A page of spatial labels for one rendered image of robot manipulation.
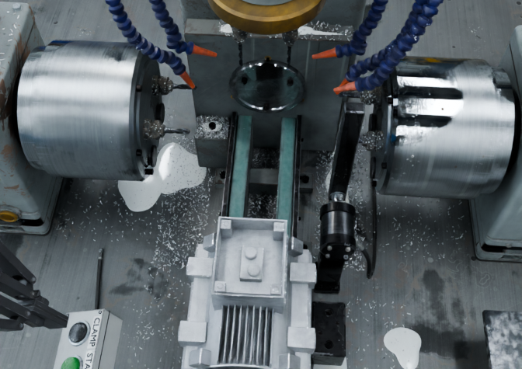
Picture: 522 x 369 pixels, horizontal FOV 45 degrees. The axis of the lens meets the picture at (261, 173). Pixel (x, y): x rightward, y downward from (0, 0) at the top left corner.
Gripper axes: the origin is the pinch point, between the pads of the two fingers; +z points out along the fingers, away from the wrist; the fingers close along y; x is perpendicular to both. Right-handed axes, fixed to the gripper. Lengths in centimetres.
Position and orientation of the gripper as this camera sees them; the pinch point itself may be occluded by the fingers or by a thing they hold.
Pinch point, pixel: (43, 315)
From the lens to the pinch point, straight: 91.5
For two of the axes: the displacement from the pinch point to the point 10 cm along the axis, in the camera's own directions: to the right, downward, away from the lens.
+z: 3.9, 5.1, 7.7
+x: -9.2, 1.6, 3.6
